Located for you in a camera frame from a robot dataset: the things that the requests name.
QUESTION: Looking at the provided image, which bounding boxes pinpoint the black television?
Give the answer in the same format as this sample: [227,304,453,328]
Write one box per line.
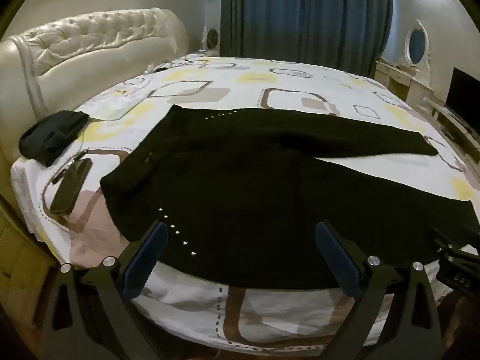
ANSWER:
[444,67,480,121]

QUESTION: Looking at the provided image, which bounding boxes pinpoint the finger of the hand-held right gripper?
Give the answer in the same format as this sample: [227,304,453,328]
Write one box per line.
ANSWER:
[428,226,474,261]

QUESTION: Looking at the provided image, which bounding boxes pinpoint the cream television stand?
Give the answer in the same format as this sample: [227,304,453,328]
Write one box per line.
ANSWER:
[423,95,480,155]

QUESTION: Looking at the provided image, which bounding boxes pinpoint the white patterned bed sheet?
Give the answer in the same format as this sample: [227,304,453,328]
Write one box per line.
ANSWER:
[11,54,480,350]

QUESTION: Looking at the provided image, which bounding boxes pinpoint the dark slender cable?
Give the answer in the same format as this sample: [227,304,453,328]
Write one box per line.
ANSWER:
[50,149,89,185]

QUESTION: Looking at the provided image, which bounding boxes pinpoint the black smartphone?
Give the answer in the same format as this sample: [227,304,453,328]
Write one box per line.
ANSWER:
[50,157,93,215]

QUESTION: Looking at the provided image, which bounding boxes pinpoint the cream dressing table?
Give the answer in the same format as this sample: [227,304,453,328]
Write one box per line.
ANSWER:
[375,59,434,103]

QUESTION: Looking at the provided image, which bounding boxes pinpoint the folded dark cloth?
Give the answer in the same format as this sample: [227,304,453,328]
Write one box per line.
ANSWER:
[19,110,91,167]

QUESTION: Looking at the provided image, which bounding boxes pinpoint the dark charging cable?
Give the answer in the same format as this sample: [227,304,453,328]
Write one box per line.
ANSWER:
[148,54,212,75]

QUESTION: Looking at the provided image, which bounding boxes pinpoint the black pants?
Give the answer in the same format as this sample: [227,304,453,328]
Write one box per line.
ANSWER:
[100,105,480,290]

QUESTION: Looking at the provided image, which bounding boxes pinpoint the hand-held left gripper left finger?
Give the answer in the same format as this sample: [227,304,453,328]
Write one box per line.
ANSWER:
[43,220,169,360]

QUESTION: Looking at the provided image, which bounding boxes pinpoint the cream tufted headboard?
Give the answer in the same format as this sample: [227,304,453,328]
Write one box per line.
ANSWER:
[0,7,188,203]

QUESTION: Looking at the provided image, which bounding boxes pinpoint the dark blue curtain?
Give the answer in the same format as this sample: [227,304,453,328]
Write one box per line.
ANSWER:
[220,0,394,74]

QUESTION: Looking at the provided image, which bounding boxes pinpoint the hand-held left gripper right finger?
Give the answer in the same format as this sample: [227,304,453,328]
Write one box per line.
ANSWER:
[315,220,445,360]

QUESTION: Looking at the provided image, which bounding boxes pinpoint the white oval mirror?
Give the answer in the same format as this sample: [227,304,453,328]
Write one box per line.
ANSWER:
[404,20,432,73]

